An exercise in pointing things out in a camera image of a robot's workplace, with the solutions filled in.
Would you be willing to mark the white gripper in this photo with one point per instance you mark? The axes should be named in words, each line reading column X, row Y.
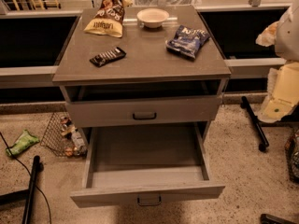
column 289, row 36

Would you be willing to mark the grey drawer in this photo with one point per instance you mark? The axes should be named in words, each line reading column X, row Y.
column 145, row 103
column 146, row 165

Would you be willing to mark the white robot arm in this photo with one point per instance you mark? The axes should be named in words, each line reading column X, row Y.
column 287, row 37

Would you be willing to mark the grey drawer cabinet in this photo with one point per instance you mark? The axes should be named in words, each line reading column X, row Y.
column 147, row 59

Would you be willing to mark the grey top drawer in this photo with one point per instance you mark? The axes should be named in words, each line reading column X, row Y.
column 145, row 103

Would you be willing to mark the black stand leg right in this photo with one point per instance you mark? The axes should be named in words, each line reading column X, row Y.
column 256, row 124

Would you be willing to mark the black stand leg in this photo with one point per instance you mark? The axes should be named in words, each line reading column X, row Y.
column 26, row 194
column 256, row 124

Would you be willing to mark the dark basket right edge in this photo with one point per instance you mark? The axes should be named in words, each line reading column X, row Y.
column 292, row 156

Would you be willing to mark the blue chip bag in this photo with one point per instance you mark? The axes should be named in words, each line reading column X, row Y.
column 187, row 42

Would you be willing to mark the white bowl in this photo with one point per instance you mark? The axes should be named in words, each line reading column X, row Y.
column 152, row 17

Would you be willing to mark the black object bottom right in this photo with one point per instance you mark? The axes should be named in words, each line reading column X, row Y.
column 269, row 219

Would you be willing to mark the black snack bar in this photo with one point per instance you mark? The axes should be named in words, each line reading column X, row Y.
column 107, row 57

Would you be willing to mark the brown yellow chip bag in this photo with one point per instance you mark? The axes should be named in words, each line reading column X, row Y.
column 109, row 18

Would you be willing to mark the green snack bag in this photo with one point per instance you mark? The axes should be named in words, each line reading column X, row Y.
column 23, row 142

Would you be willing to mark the black stand leg left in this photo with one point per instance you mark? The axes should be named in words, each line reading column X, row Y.
column 26, row 194

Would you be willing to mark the wire basket with snacks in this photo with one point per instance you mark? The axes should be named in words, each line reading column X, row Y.
column 62, row 137

